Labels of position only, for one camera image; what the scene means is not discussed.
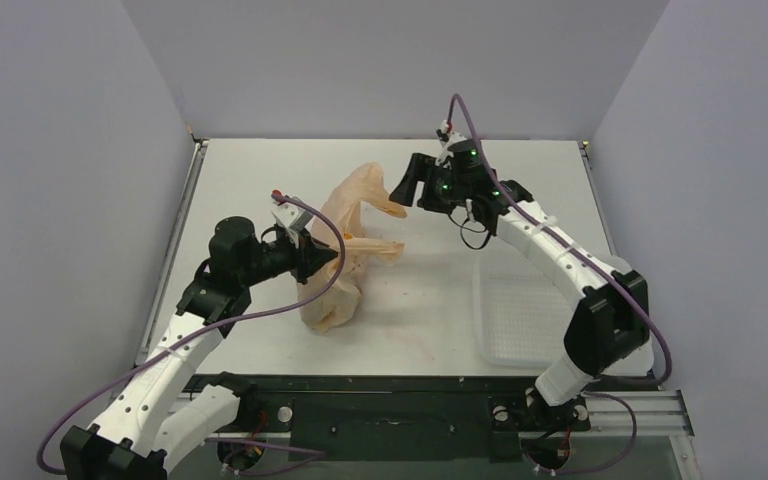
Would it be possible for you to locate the white perforated plastic tray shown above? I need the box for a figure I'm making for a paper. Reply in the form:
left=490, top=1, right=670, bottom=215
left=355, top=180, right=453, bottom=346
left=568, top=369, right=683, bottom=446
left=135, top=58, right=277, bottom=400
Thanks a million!
left=471, top=254, right=656, bottom=372

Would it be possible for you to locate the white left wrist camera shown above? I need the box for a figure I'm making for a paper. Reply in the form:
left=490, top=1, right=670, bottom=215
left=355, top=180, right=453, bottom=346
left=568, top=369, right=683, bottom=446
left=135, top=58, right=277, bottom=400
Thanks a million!
left=271, top=202, right=313, bottom=232

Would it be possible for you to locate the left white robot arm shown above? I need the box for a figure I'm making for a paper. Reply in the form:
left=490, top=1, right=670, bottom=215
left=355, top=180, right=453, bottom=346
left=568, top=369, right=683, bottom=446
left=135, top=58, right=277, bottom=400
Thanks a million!
left=60, top=214, right=346, bottom=479

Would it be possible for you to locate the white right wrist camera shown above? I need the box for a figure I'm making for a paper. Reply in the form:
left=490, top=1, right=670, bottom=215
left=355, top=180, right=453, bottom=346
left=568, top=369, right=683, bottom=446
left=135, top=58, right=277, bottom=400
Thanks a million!
left=435, top=120, right=467, bottom=165

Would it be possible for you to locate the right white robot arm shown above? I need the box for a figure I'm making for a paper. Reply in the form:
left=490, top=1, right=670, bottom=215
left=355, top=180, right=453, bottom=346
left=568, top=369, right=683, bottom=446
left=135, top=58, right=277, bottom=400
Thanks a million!
left=389, top=135, right=651, bottom=427

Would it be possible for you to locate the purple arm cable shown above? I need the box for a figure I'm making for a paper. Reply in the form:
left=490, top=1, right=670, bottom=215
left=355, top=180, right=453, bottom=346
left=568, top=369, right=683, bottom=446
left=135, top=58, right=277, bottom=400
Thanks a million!
left=446, top=92, right=674, bottom=477
left=35, top=192, right=348, bottom=477

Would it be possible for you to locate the orange translucent plastic bag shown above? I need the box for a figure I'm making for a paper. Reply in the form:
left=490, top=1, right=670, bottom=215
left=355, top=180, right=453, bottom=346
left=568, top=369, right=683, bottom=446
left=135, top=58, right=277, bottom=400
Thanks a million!
left=299, top=162, right=407, bottom=332

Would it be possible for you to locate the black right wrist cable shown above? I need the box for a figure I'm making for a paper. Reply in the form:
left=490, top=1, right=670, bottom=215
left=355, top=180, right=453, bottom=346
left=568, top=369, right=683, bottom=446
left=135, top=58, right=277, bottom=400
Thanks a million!
left=448, top=210, right=499, bottom=252

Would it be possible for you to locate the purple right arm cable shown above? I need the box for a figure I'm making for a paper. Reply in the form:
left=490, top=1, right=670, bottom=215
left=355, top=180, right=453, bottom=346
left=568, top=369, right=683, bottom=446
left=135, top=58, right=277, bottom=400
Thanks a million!
left=446, top=92, right=674, bottom=477

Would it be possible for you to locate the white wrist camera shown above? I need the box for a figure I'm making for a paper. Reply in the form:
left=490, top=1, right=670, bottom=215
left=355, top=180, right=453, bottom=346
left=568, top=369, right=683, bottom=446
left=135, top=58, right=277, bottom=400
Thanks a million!
left=435, top=120, right=467, bottom=165
left=271, top=202, right=313, bottom=232

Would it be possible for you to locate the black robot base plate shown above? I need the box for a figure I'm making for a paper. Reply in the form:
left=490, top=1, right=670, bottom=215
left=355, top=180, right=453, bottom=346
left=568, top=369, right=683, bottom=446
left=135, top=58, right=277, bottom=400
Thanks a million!
left=183, top=373, right=632, bottom=467

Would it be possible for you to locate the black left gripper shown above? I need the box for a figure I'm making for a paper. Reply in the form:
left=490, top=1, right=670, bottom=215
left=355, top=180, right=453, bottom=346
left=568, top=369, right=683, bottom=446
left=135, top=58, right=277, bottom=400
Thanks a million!
left=240, top=227, right=338, bottom=288

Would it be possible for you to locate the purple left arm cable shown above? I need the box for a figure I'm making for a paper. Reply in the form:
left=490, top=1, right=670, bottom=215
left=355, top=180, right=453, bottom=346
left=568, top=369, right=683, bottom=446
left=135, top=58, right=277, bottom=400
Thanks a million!
left=35, top=192, right=348, bottom=477

